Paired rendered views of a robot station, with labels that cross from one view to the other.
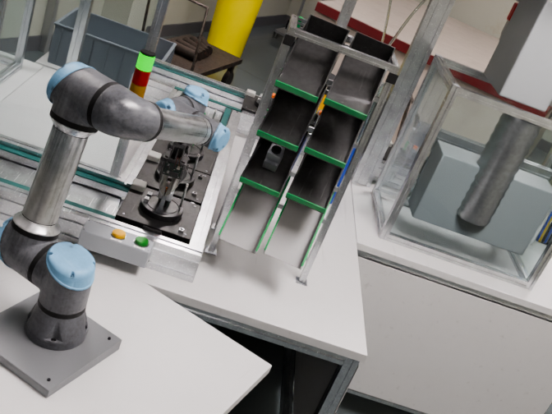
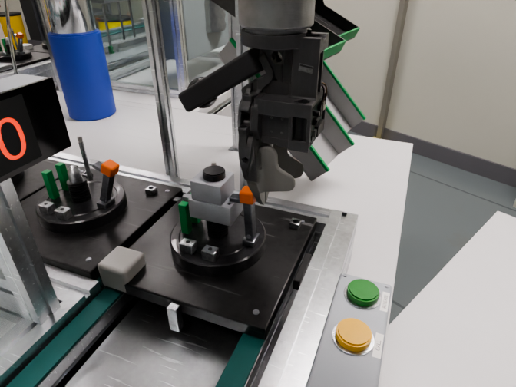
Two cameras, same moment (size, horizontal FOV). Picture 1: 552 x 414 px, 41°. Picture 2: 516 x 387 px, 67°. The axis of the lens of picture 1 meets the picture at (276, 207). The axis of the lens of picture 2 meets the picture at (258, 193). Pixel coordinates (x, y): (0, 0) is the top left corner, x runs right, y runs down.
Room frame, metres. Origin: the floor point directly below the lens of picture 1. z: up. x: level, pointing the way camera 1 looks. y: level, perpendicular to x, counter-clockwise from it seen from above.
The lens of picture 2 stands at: (1.84, 0.71, 1.34)
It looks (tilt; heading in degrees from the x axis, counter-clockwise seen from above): 32 degrees down; 298
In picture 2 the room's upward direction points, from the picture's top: straight up
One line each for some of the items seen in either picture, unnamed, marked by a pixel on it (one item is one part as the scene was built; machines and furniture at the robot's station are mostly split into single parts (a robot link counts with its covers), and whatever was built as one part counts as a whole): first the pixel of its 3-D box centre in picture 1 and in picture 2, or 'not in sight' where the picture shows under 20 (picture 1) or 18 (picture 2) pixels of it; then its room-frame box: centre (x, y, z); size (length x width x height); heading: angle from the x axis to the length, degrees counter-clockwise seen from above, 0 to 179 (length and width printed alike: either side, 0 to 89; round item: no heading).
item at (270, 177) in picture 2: (162, 183); (272, 180); (2.02, 0.35, 1.11); 0.06 x 0.03 x 0.09; 7
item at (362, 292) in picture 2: (141, 242); (362, 294); (1.89, 0.33, 0.96); 0.04 x 0.04 x 0.02
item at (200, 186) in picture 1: (177, 167); (77, 186); (2.36, 0.37, 1.01); 0.24 x 0.24 x 0.13; 7
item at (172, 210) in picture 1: (161, 207); (218, 238); (2.11, 0.34, 0.98); 0.14 x 0.14 x 0.02
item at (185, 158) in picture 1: (177, 154); (281, 89); (2.02, 0.33, 1.21); 0.09 x 0.08 x 0.12; 7
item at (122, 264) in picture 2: (138, 187); (123, 269); (2.20, 0.45, 0.97); 0.05 x 0.05 x 0.04; 7
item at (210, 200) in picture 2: (168, 185); (209, 190); (2.12, 0.34, 1.06); 0.08 x 0.04 x 0.07; 7
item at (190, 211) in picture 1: (159, 212); (219, 248); (2.11, 0.34, 0.96); 0.24 x 0.24 x 0.02; 7
